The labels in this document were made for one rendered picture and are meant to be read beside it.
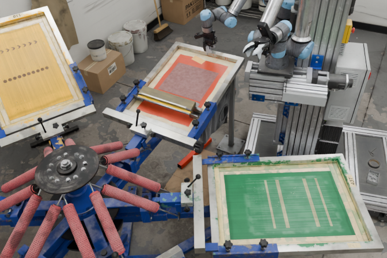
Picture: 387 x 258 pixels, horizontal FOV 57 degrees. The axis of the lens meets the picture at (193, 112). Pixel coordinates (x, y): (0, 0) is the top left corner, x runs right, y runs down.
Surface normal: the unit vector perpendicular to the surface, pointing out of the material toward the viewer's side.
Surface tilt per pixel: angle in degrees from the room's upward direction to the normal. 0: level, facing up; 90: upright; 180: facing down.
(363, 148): 0
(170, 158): 0
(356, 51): 0
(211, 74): 9
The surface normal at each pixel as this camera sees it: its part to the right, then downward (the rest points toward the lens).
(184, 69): -0.13, -0.65
